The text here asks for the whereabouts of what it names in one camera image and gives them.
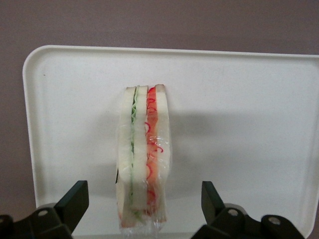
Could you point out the triangular sandwich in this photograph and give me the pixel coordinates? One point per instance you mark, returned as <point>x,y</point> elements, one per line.
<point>139,149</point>

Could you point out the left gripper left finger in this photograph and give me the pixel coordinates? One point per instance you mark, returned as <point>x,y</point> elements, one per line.
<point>62,214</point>

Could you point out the cream plastic tray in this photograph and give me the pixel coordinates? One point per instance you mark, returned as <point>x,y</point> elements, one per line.
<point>224,112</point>

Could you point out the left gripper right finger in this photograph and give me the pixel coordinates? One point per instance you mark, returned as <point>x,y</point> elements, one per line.
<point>224,224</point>

